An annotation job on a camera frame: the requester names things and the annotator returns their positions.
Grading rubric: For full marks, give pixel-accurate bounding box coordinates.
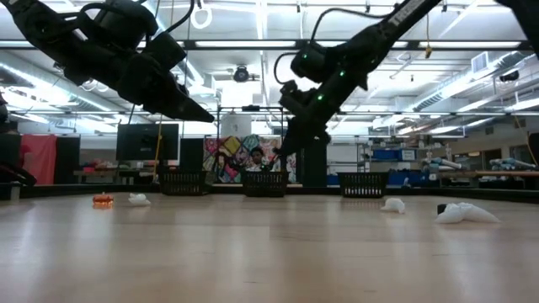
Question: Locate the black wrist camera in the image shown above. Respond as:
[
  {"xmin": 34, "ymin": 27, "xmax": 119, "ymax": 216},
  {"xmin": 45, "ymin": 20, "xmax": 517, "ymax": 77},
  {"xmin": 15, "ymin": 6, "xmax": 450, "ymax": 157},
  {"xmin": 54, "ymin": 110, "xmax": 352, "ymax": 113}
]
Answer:
[
  {"xmin": 142, "ymin": 31, "xmax": 188, "ymax": 72},
  {"xmin": 277, "ymin": 79, "xmax": 312, "ymax": 113}
]

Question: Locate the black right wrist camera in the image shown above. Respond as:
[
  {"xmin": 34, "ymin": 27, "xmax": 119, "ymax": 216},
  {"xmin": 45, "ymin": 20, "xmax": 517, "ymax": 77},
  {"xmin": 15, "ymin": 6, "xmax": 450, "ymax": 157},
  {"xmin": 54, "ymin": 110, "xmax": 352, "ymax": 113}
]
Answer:
[{"xmin": 277, "ymin": 79, "xmax": 312, "ymax": 113}]

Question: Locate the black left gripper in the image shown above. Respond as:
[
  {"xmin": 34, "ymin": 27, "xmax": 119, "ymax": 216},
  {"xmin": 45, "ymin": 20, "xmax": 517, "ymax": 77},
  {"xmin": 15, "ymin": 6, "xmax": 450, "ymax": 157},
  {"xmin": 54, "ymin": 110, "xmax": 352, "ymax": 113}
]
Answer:
[{"xmin": 75, "ymin": 45, "xmax": 216, "ymax": 125}]

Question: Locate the small orange translucent pumpkin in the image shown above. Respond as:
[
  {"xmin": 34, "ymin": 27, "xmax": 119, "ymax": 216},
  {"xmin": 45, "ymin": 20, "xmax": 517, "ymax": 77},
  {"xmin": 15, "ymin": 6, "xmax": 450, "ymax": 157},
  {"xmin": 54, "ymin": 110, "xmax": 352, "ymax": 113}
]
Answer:
[{"xmin": 92, "ymin": 192, "xmax": 115, "ymax": 210}]

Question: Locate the colourful patchwork quilt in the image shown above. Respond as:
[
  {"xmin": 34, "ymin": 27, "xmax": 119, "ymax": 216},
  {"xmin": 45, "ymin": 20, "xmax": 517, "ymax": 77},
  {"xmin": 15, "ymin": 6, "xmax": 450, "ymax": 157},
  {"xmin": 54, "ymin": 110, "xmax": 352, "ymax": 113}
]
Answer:
[{"xmin": 203, "ymin": 134, "xmax": 298, "ymax": 172}]

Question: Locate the black plastic mesh basket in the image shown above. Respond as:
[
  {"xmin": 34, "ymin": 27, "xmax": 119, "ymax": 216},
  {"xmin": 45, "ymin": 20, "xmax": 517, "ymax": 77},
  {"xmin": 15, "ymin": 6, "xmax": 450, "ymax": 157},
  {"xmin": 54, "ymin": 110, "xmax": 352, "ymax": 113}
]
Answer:
[
  {"xmin": 240, "ymin": 170, "xmax": 291, "ymax": 199},
  {"xmin": 337, "ymin": 171, "xmax": 390, "ymax": 199},
  {"xmin": 158, "ymin": 167, "xmax": 211, "ymax": 197}
]

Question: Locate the red cloth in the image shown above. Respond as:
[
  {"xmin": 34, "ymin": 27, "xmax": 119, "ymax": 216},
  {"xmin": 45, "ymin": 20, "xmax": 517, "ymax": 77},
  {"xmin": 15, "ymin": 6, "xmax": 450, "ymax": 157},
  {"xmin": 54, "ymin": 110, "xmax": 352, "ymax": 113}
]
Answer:
[{"xmin": 17, "ymin": 134, "xmax": 58, "ymax": 186}]

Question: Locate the white ceiling vent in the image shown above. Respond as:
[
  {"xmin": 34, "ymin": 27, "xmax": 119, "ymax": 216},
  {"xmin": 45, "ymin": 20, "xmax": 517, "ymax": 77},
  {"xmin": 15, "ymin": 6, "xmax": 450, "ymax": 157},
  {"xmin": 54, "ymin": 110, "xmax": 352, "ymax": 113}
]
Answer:
[{"xmin": 470, "ymin": 50, "xmax": 490, "ymax": 74}]

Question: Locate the blue storage bin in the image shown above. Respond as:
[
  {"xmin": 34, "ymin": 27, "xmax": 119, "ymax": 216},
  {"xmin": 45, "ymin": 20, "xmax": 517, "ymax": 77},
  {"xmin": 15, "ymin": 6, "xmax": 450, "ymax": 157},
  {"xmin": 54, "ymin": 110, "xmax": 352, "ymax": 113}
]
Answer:
[
  {"xmin": 387, "ymin": 170, "xmax": 431, "ymax": 187},
  {"xmin": 371, "ymin": 147, "xmax": 418, "ymax": 162}
]

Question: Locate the wooden workbench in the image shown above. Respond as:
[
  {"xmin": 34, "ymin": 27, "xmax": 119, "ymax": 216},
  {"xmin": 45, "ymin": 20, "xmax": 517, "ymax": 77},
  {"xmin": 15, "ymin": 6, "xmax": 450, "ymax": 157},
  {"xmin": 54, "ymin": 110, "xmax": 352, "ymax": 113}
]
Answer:
[{"xmin": 437, "ymin": 168, "xmax": 539, "ymax": 190}]

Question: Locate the black overhead frame beam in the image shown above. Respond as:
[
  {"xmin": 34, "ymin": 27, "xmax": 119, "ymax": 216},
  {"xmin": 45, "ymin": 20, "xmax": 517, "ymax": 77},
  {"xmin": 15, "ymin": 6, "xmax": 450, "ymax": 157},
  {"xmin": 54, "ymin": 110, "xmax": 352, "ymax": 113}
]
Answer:
[{"xmin": 138, "ymin": 39, "xmax": 539, "ymax": 51}]

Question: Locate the person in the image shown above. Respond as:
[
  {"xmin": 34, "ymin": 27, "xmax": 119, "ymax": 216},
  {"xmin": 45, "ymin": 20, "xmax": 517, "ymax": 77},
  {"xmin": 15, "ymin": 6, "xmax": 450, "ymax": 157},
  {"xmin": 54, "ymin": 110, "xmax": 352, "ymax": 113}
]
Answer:
[{"xmin": 245, "ymin": 146, "xmax": 271, "ymax": 173}]

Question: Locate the yellow hanging cord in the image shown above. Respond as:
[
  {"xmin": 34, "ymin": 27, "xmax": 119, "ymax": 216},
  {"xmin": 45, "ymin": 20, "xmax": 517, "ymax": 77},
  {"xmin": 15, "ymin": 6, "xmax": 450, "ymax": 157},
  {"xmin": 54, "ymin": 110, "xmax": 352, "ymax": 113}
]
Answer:
[{"xmin": 152, "ymin": 113, "xmax": 165, "ymax": 180}]

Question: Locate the white cable ring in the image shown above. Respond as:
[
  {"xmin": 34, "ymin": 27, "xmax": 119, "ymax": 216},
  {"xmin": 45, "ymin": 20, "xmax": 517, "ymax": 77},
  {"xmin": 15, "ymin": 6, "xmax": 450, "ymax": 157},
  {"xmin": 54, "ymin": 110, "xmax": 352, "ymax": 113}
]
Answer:
[{"xmin": 189, "ymin": 3, "xmax": 213, "ymax": 31}]

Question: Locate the black aluminium table frame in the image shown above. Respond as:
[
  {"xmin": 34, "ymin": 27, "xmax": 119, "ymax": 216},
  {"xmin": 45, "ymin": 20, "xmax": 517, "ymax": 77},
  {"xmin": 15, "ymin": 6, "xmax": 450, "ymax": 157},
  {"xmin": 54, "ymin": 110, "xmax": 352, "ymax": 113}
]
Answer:
[{"xmin": 0, "ymin": 181, "xmax": 539, "ymax": 205}]

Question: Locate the black metal gantry frame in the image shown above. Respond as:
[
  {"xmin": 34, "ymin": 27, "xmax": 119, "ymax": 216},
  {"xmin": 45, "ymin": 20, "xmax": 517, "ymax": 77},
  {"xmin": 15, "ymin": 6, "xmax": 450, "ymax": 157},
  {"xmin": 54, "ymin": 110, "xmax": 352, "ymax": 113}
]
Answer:
[{"xmin": 216, "ymin": 105, "xmax": 286, "ymax": 169}]

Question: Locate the black overhead camera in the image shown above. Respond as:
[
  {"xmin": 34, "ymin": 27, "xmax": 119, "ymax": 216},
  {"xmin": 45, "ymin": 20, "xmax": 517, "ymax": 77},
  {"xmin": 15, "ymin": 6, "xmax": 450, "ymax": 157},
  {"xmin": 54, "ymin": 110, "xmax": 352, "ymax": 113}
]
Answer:
[{"xmin": 232, "ymin": 65, "xmax": 251, "ymax": 84}]

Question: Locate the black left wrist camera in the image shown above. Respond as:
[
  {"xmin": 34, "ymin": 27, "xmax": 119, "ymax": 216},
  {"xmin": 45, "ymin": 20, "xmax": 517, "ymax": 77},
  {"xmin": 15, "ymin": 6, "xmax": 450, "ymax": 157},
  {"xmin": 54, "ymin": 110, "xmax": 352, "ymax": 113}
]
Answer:
[{"xmin": 142, "ymin": 31, "xmax": 188, "ymax": 72}]

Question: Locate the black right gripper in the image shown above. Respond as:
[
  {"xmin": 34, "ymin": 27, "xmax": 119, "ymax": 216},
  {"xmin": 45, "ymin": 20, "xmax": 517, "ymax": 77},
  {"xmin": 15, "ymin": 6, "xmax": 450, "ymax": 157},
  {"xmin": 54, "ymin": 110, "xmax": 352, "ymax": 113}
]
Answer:
[{"xmin": 275, "ymin": 79, "xmax": 359, "ymax": 158}]

